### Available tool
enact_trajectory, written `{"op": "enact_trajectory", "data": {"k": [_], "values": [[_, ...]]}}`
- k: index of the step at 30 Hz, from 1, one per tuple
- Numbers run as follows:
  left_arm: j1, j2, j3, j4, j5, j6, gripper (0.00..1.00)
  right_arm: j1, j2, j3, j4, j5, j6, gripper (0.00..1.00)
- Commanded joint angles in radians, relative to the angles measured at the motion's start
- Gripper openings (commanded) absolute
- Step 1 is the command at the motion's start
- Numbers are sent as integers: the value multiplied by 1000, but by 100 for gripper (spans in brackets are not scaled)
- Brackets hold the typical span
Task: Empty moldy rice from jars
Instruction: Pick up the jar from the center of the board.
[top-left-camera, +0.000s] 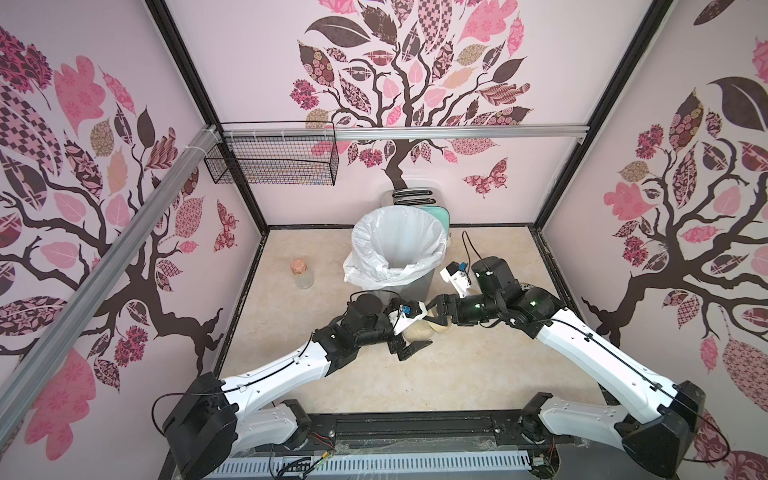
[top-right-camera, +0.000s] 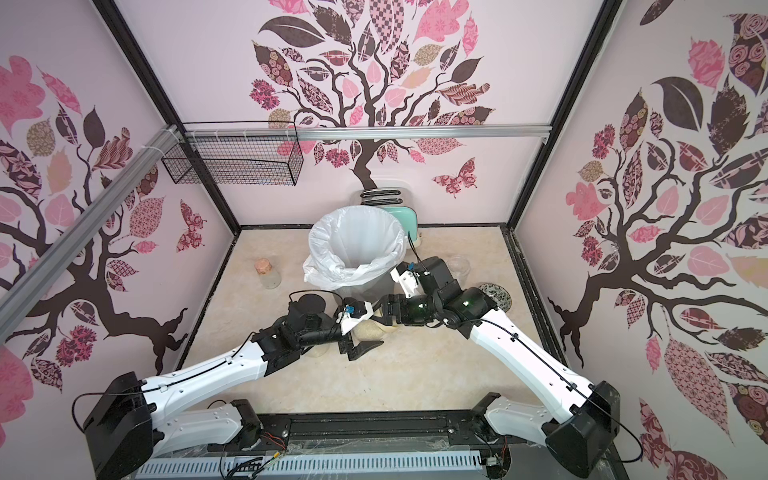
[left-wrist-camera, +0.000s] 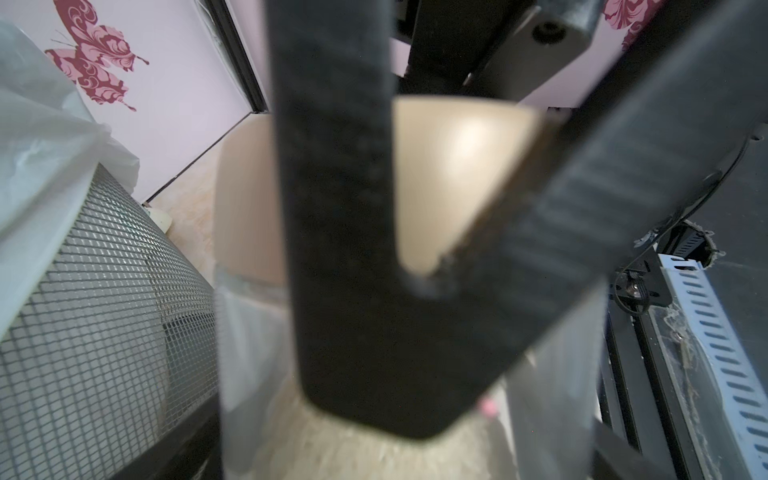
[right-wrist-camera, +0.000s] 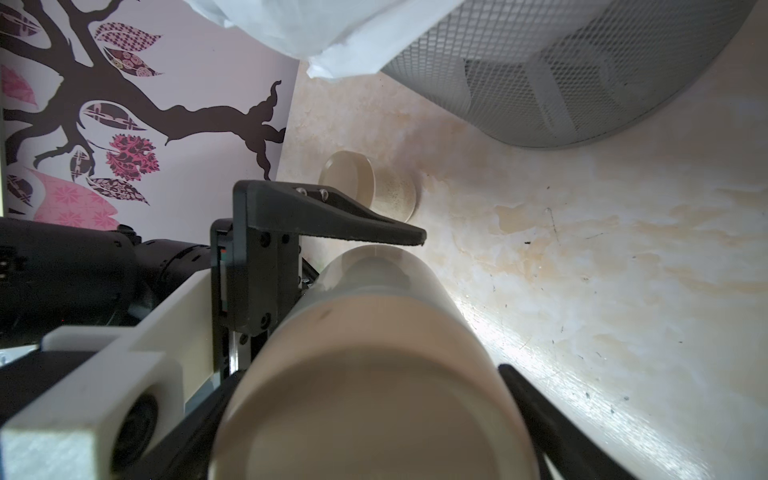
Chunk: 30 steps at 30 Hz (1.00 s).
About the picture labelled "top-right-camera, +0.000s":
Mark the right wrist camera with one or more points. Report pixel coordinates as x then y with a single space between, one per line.
405 276

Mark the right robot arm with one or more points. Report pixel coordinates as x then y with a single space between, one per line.
478 319

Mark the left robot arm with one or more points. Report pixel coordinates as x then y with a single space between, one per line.
123 429

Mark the white slotted cable duct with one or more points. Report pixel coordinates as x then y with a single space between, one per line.
311 465

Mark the small bottle with cork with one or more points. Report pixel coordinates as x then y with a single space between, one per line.
269 276

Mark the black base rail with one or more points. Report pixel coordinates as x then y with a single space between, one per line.
490 428

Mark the aluminium rail left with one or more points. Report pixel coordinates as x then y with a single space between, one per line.
24 295

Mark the white plastic trash bag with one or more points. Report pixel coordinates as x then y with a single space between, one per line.
352 246

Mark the glass jar with rice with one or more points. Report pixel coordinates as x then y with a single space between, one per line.
459 267

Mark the grey mesh trash bin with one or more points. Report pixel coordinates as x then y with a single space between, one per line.
371 291

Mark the mint green toaster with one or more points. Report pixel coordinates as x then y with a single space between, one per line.
397 201

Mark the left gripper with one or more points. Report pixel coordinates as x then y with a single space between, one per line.
349 347

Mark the black wire basket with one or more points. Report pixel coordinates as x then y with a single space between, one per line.
258 152

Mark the aluminium rail back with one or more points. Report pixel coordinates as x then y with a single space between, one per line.
384 132

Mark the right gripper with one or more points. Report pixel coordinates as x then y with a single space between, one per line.
389 309

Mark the patterned ceramic bowl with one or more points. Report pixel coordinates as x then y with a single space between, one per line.
498 294

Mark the aluminium rail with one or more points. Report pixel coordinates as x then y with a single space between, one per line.
384 132
24 295

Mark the glass jar beige lid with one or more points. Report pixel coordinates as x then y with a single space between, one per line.
370 330
317 351

